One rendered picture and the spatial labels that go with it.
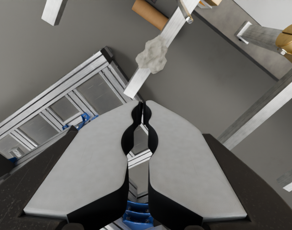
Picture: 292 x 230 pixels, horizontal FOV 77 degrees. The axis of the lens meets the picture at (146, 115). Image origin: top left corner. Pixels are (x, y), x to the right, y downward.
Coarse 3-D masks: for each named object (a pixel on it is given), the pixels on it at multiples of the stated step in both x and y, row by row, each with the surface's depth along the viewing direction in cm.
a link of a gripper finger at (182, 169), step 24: (144, 120) 12; (168, 120) 9; (168, 144) 8; (192, 144) 8; (168, 168) 7; (192, 168) 7; (216, 168) 7; (168, 192) 6; (192, 192) 6; (216, 192) 6; (168, 216) 6; (192, 216) 5; (216, 216) 5; (240, 216) 5
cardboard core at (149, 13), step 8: (136, 0) 104; (144, 0) 106; (136, 8) 106; (144, 8) 106; (152, 8) 107; (144, 16) 109; (152, 16) 108; (160, 16) 109; (152, 24) 113; (160, 24) 110
